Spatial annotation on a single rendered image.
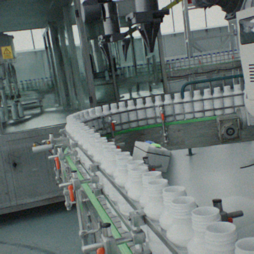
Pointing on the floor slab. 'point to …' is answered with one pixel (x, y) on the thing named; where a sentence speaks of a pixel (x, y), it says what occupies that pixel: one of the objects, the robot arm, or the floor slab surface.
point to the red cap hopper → (206, 39)
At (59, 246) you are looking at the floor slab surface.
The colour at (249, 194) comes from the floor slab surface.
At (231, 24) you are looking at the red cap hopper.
